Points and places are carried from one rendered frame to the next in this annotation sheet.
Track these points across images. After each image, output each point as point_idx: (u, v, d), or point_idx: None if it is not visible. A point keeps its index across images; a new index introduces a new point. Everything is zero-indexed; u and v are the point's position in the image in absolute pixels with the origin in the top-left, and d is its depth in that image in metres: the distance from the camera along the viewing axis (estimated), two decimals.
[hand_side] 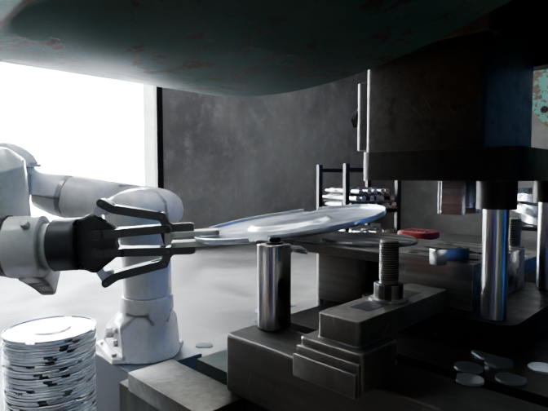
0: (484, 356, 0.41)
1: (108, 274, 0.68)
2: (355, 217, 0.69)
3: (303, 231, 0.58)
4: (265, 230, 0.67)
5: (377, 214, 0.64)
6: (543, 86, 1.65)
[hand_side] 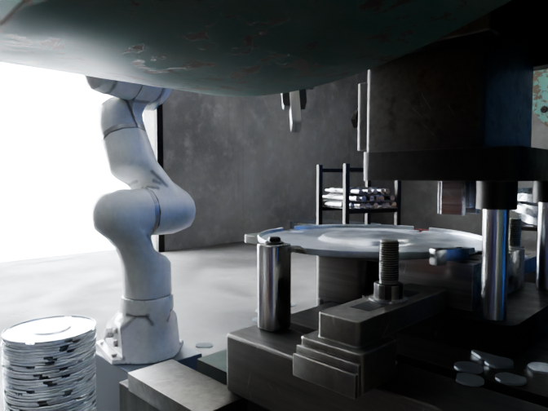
0: (484, 356, 0.41)
1: None
2: (413, 233, 0.69)
3: None
4: (402, 244, 0.57)
5: (445, 229, 0.69)
6: (543, 86, 1.65)
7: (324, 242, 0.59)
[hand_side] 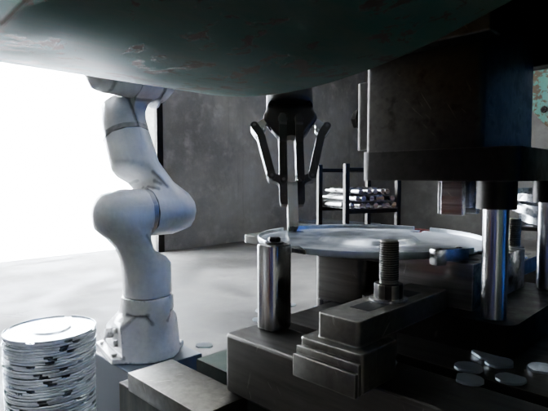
0: (484, 356, 0.41)
1: (316, 134, 0.76)
2: (311, 246, 0.56)
3: (267, 230, 0.68)
4: None
5: None
6: (543, 86, 1.65)
7: None
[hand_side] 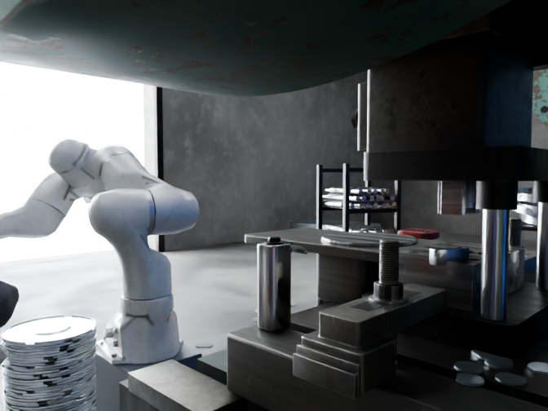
0: (484, 356, 0.41)
1: None
2: None
3: None
4: None
5: None
6: (543, 86, 1.65)
7: None
